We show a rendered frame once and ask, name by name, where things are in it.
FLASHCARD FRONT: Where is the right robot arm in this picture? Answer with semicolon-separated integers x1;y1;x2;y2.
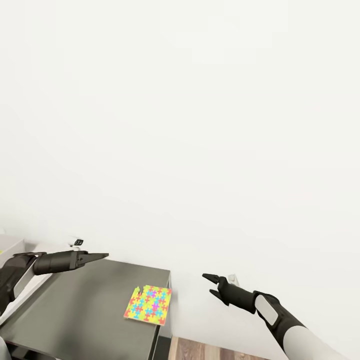
202;273;351;360

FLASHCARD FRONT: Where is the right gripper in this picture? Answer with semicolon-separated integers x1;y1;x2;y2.
202;273;244;308

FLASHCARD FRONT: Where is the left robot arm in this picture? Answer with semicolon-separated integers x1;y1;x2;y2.
0;235;109;317

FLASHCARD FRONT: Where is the jigsaw puzzle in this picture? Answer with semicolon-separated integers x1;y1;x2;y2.
124;285;172;326

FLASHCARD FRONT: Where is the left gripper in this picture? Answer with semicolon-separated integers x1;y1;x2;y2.
49;250;109;273

